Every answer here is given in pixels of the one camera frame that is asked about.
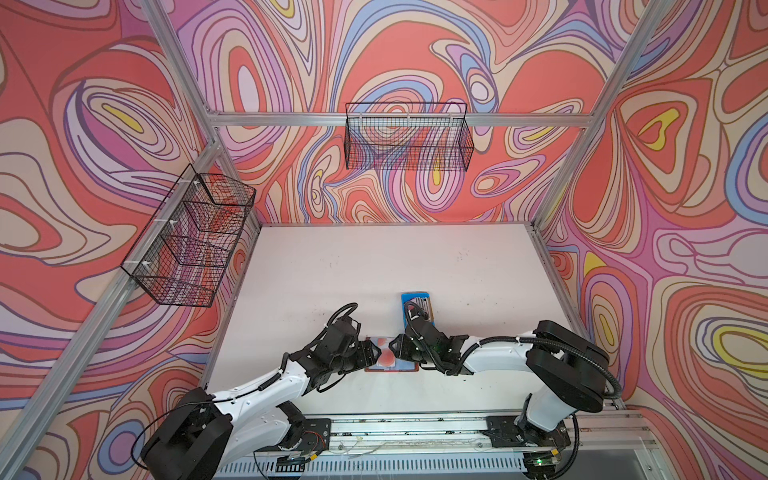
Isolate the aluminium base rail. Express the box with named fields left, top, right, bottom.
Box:
left=202, top=411, right=672, bottom=479

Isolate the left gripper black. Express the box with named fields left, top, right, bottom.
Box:
left=329, top=339, right=385, bottom=376

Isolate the stack of credit cards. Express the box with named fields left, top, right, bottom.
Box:
left=403, top=296, right=433, bottom=322

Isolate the red leather card holder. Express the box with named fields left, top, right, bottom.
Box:
left=364, top=337, right=419, bottom=373

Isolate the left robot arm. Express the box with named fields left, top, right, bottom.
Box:
left=130, top=302, right=381, bottom=479

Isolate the black wire basket back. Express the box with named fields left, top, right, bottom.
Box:
left=344, top=101, right=475, bottom=172

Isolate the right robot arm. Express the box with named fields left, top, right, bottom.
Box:
left=389, top=300, right=623, bottom=448

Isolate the pink white credit card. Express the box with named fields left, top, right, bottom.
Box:
left=372, top=337, right=401, bottom=371

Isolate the black wire basket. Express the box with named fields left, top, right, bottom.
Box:
left=121, top=165, right=256, bottom=308
left=344, top=101, right=475, bottom=172

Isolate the aluminium cage frame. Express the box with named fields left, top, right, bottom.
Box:
left=0, top=0, right=679, bottom=480

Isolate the black wire basket left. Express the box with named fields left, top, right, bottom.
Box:
left=121, top=165, right=256, bottom=308

